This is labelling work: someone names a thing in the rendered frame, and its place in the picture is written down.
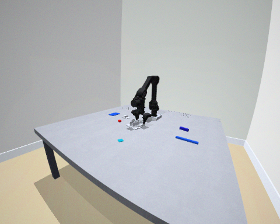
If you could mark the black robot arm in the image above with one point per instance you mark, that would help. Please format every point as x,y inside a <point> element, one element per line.
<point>139,99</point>

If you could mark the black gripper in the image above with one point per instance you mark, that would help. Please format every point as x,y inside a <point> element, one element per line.
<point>145,115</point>

